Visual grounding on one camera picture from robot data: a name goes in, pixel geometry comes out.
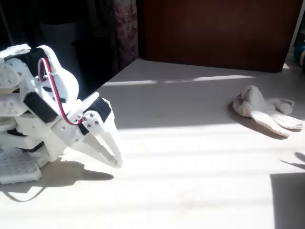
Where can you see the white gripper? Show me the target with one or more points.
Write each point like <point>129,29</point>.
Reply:
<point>92,121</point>

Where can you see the beige cloth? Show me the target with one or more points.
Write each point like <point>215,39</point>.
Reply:
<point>259,107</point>

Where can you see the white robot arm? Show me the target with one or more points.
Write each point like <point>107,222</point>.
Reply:
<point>68,80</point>

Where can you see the dark patterned curtain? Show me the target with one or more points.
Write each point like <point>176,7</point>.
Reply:
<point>125,31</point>

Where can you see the brown wooden board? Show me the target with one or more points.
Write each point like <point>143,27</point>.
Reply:
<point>214,33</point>

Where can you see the teal round object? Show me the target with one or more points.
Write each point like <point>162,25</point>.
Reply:
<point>299,52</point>

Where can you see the white perforated base plate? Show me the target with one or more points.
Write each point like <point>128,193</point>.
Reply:
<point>16,167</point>

